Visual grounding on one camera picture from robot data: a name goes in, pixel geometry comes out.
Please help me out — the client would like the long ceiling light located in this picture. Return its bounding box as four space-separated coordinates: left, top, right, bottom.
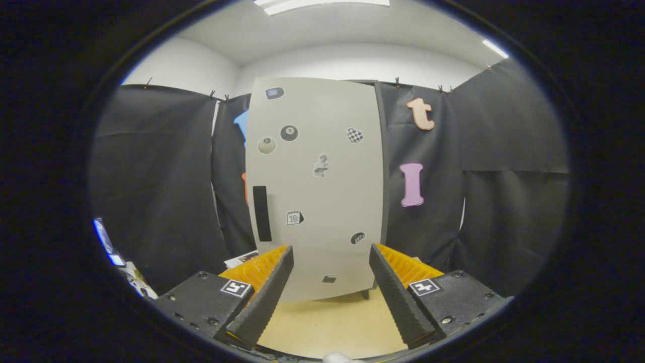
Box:
253 0 391 16

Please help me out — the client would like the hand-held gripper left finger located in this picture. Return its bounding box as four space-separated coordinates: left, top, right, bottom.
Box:
151 245 294 350

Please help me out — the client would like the white picture book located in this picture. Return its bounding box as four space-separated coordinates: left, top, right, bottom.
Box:
224 251 260 269

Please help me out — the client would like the black door handle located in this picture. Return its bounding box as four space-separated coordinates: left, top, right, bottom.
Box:
253 186 273 243

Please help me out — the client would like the small ceiling light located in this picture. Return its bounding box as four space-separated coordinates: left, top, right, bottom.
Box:
481 39 509 59

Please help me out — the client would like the black backdrop cloth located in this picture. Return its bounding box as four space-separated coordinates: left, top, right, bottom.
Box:
90 58 570 298

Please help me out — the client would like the grey shoe cabinet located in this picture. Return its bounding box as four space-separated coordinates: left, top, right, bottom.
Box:
244 77 391 302

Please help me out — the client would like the light grey shoe cabinet door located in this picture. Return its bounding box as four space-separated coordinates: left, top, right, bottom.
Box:
244 77 384 302

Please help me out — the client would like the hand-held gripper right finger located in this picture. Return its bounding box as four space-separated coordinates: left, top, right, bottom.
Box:
369 244 512 350

